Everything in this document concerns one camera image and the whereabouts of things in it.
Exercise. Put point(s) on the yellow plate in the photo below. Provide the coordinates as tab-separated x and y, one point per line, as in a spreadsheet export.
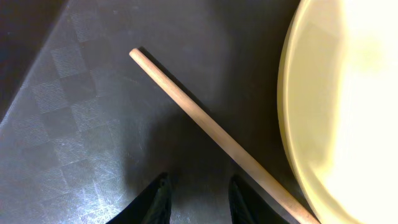
337	107

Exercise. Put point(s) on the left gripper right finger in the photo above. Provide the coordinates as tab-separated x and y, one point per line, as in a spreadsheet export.
247	206

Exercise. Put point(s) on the wooden chopstick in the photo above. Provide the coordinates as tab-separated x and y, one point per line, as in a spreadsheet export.
224	140

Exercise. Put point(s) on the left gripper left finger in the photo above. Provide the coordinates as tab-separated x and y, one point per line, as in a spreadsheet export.
152	206

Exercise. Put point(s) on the dark brown serving tray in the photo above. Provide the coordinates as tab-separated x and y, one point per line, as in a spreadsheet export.
84	129

